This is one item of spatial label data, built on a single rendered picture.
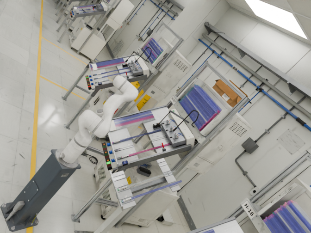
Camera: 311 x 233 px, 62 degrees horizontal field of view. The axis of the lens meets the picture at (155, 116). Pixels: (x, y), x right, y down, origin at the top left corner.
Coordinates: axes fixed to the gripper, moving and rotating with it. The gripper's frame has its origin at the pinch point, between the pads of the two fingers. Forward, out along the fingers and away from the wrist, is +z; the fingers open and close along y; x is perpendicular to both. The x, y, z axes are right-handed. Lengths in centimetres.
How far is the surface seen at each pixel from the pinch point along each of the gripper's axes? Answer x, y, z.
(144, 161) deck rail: 27.0, 32.0, 11.8
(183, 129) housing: 72, 15, 2
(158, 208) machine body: 35, 32, 95
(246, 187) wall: 160, 22, 131
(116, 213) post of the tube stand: -8, 59, 35
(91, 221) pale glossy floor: -35, 34, 74
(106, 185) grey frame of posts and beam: -10.9, 35.9, 23.8
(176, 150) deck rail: 58, 32, 11
